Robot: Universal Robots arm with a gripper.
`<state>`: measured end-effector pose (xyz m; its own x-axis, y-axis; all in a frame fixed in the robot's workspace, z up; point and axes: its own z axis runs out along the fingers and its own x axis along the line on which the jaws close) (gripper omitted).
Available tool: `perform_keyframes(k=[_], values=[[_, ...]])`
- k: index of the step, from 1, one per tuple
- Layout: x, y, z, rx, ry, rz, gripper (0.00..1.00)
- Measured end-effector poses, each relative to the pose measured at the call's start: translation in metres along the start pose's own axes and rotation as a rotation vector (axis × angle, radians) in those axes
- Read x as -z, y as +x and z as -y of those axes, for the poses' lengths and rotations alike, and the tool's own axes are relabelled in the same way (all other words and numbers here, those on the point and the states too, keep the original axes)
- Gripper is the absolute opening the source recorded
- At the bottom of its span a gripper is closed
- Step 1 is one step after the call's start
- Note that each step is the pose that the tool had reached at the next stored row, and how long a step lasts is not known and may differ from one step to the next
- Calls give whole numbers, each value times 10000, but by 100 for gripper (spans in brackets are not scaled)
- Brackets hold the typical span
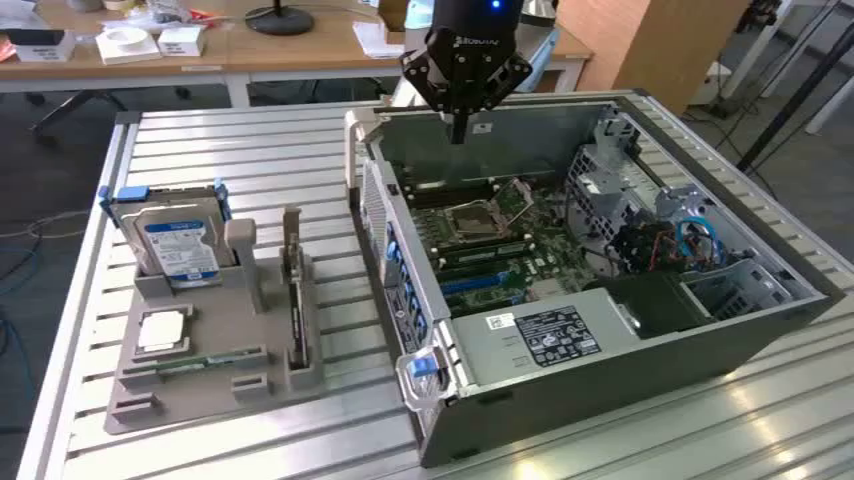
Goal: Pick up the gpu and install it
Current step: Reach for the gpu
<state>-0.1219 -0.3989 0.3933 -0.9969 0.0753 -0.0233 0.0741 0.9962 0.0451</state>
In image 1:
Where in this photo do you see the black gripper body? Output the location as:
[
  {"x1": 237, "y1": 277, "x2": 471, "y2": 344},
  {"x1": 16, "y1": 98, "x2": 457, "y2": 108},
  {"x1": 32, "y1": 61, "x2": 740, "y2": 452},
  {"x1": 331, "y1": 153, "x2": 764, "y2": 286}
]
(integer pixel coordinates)
[{"x1": 426, "y1": 0, "x2": 523, "y2": 115}]

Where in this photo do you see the graphics card with metal bracket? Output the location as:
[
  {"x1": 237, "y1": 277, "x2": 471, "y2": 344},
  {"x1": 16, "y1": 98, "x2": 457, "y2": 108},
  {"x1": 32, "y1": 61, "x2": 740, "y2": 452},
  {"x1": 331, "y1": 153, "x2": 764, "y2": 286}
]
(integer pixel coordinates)
[{"x1": 278, "y1": 205, "x2": 315, "y2": 374}]

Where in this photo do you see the stack of white papers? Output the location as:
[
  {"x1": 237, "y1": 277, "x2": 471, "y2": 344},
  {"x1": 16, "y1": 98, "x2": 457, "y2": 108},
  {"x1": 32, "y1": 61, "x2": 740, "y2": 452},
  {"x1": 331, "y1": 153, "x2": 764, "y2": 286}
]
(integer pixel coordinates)
[{"x1": 351, "y1": 22, "x2": 407, "y2": 60}]

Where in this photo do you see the wooden desk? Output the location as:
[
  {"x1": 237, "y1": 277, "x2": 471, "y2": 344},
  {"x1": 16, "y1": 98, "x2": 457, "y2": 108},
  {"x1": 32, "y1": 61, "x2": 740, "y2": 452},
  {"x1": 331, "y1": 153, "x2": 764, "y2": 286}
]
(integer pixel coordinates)
[{"x1": 0, "y1": 0, "x2": 596, "y2": 109}]

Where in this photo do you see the black round lamp base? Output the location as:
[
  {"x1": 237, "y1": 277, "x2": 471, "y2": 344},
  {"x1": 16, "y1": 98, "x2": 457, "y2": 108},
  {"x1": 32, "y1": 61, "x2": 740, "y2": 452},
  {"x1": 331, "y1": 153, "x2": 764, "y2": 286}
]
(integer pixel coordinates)
[{"x1": 243, "y1": 0, "x2": 317, "y2": 36}]

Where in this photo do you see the metal socket cover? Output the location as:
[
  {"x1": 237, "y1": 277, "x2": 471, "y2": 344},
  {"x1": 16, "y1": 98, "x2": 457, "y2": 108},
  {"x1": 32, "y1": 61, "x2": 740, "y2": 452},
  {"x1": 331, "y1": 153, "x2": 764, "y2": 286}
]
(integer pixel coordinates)
[{"x1": 490, "y1": 177, "x2": 537, "y2": 222}]

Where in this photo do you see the perforated metal drive cage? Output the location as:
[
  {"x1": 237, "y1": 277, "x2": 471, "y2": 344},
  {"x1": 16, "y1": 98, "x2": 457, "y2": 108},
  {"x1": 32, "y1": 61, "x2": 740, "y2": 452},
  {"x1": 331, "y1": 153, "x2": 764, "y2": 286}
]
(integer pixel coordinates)
[{"x1": 566, "y1": 144, "x2": 646, "y2": 241}]

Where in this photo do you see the white side furniture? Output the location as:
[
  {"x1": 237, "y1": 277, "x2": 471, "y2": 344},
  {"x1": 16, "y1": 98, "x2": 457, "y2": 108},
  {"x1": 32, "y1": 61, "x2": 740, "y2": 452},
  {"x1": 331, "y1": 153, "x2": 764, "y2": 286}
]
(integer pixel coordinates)
[{"x1": 686, "y1": 59, "x2": 736, "y2": 107}]

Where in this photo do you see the CPU socket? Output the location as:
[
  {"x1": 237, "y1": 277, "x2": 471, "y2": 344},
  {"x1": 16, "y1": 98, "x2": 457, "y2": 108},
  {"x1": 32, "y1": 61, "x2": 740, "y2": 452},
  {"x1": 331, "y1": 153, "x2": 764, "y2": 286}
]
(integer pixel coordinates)
[{"x1": 447, "y1": 198, "x2": 513, "y2": 240}]

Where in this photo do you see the white labelled cardboard box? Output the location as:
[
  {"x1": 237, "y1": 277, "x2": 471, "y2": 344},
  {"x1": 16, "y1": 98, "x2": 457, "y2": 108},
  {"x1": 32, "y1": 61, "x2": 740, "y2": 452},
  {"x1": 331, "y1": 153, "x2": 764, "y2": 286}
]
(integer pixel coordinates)
[
  {"x1": 157, "y1": 25, "x2": 206, "y2": 58},
  {"x1": 14, "y1": 42, "x2": 76, "y2": 64}
]

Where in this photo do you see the green RAM stick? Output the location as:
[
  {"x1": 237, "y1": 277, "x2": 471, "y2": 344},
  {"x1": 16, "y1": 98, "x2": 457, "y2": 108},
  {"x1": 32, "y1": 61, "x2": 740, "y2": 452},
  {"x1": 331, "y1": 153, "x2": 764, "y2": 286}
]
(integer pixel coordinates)
[
  {"x1": 437, "y1": 243, "x2": 535, "y2": 267},
  {"x1": 126, "y1": 349, "x2": 266, "y2": 374}
]

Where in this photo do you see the green motherboard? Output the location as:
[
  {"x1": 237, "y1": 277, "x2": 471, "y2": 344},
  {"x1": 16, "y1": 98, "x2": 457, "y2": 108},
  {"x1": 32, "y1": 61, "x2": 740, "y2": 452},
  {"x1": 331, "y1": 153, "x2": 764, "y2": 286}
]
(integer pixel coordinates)
[{"x1": 399, "y1": 164, "x2": 602, "y2": 319}]

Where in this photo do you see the black tripod stand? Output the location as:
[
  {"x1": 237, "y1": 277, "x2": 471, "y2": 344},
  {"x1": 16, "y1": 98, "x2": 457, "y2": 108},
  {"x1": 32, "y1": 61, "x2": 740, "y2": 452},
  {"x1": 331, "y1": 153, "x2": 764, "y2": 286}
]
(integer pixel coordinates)
[{"x1": 733, "y1": 29, "x2": 854, "y2": 174}]

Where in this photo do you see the blue expansion slot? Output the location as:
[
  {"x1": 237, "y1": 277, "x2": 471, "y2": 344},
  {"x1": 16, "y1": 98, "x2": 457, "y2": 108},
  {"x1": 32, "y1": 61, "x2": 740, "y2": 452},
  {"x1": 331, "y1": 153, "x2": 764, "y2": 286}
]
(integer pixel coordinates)
[{"x1": 441, "y1": 272, "x2": 514, "y2": 297}]

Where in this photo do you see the white box with round insert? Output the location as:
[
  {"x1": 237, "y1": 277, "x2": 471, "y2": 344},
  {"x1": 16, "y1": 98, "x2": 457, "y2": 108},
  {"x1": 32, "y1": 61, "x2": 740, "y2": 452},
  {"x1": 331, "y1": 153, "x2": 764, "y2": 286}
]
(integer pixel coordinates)
[{"x1": 95, "y1": 27, "x2": 165, "y2": 66}]

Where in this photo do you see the hard disk with blue caddy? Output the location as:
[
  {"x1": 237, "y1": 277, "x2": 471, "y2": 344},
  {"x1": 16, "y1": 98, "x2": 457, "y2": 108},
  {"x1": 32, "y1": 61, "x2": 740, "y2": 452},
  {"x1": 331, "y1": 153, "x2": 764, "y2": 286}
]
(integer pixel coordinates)
[{"x1": 98, "y1": 179, "x2": 235, "y2": 291}]

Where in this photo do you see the black chair base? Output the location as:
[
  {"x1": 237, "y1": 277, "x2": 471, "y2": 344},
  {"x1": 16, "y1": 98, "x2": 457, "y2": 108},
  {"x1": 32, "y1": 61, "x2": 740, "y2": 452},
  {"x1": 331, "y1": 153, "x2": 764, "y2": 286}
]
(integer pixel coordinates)
[{"x1": 26, "y1": 89, "x2": 132, "y2": 146}]

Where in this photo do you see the grey metal disk bay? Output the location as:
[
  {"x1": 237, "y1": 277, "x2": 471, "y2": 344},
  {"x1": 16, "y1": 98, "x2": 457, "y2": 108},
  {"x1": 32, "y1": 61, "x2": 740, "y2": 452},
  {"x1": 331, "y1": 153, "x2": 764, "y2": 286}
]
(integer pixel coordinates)
[{"x1": 680, "y1": 259, "x2": 800, "y2": 321}]

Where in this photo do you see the grey power supply unit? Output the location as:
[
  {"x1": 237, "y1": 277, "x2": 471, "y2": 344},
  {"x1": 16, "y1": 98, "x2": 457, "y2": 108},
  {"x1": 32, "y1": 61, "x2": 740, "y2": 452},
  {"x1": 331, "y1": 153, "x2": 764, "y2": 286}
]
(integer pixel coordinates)
[{"x1": 447, "y1": 287, "x2": 644, "y2": 390}]

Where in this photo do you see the black flat device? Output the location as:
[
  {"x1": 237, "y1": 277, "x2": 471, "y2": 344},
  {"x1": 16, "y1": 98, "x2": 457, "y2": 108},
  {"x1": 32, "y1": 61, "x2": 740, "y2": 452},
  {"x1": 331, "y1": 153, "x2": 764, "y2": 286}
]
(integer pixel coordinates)
[{"x1": 4, "y1": 28, "x2": 67, "y2": 47}]

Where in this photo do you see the grey printed parts rack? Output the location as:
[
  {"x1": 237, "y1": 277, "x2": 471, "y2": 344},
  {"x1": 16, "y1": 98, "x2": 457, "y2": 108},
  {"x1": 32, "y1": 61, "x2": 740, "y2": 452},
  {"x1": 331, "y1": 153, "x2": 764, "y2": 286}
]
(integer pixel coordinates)
[{"x1": 104, "y1": 207, "x2": 329, "y2": 436}]

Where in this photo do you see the blue case release latch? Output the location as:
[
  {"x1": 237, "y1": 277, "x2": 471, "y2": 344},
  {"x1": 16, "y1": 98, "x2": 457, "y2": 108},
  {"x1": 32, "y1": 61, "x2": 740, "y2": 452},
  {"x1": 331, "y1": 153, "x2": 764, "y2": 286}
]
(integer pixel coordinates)
[{"x1": 407, "y1": 352, "x2": 439, "y2": 382}]

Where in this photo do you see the silver CPU chip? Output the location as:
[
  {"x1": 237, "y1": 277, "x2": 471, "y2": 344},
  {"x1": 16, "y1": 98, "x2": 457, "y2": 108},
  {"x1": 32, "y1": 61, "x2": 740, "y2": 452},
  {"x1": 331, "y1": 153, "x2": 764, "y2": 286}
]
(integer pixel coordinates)
[{"x1": 136, "y1": 310, "x2": 193, "y2": 351}]

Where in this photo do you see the open black PC case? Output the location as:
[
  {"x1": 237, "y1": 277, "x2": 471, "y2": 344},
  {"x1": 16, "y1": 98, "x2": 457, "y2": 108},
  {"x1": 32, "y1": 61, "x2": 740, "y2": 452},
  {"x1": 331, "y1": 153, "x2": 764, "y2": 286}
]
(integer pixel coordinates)
[{"x1": 343, "y1": 88, "x2": 844, "y2": 469}]

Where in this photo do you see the blue data wire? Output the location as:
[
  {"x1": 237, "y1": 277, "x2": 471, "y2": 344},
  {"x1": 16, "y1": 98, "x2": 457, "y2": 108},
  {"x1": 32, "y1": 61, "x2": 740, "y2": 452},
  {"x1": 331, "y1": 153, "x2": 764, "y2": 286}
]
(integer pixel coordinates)
[{"x1": 673, "y1": 214, "x2": 728, "y2": 266}]

